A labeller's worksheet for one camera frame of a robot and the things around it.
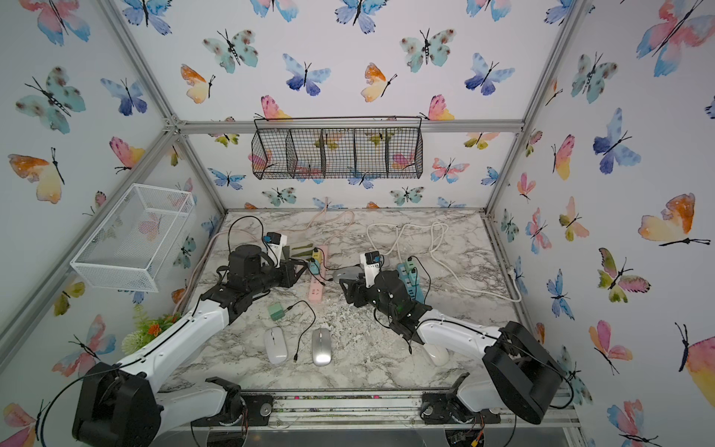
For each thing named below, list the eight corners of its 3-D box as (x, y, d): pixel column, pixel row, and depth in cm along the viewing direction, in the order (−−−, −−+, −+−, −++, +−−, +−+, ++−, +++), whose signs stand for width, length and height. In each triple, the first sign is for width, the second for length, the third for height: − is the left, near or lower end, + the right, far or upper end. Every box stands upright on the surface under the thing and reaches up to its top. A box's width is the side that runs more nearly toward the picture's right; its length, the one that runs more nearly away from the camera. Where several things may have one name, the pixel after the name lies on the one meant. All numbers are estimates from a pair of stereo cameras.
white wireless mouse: (272, 368, 83) (269, 366, 81) (264, 334, 89) (262, 331, 87) (291, 359, 84) (289, 357, 83) (283, 326, 91) (281, 323, 89)
